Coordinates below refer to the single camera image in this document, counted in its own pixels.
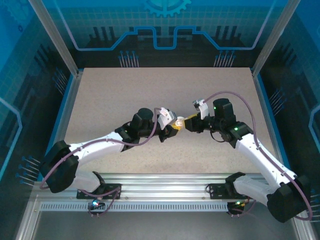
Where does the blue table edge strip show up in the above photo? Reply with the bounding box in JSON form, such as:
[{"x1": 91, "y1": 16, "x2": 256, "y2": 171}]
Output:
[
  {"x1": 254, "y1": 73, "x2": 296, "y2": 181},
  {"x1": 37, "y1": 73, "x2": 76, "y2": 181}
]

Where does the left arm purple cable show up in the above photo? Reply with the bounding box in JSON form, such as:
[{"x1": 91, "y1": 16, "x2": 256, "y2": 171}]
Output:
[{"x1": 39, "y1": 107, "x2": 165, "y2": 190}]

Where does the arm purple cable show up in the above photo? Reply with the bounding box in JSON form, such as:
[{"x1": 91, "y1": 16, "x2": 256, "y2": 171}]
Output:
[
  {"x1": 202, "y1": 91, "x2": 313, "y2": 222},
  {"x1": 39, "y1": 107, "x2": 165, "y2": 190}
]

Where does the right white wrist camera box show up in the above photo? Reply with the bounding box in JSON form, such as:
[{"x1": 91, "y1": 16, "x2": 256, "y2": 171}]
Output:
[{"x1": 191, "y1": 99, "x2": 210, "y2": 121}]

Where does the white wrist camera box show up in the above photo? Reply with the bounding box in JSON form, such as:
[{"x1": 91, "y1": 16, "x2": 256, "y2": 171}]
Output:
[
  {"x1": 191, "y1": 99, "x2": 210, "y2": 121},
  {"x1": 157, "y1": 106, "x2": 178, "y2": 131}
]

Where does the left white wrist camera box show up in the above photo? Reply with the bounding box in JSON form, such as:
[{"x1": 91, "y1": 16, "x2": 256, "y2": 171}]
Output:
[{"x1": 157, "y1": 106, "x2": 178, "y2": 131}]

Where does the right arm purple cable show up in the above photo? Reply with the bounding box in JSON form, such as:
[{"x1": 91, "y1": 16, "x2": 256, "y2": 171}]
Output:
[{"x1": 202, "y1": 91, "x2": 313, "y2": 222}]

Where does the aluminium side rail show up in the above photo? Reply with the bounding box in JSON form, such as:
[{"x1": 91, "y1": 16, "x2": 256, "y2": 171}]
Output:
[
  {"x1": 48, "y1": 71, "x2": 85, "y2": 176},
  {"x1": 250, "y1": 69, "x2": 288, "y2": 176}
]

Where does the aluminium mounting rail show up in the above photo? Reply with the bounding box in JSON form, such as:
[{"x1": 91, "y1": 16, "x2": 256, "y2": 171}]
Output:
[{"x1": 32, "y1": 172, "x2": 298, "y2": 201}]

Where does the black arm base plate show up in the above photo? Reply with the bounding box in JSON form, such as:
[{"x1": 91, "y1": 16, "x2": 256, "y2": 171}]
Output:
[
  {"x1": 76, "y1": 183, "x2": 123, "y2": 200},
  {"x1": 208, "y1": 183, "x2": 255, "y2": 200}
]

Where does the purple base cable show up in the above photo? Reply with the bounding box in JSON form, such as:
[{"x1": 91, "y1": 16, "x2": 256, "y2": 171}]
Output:
[
  {"x1": 81, "y1": 186, "x2": 121, "y2": 219},
  {"x1": 228, "y1": 196, "x2": 258, "y2": 219}
]

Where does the slotted grey cable duct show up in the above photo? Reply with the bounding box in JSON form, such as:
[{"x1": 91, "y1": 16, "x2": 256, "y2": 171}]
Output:
[{"x1": 39, "y1": 202, "x2": 230, "y2": 212}]

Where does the aluminium frame post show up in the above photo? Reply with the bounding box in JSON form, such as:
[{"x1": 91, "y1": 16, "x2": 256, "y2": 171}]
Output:
[
  {"x1": 250, "y1": 0, "x2": 303, "y2": 77},
  {"x1": 26, "y1": 0, "x2": 85, "y2": 77}
]

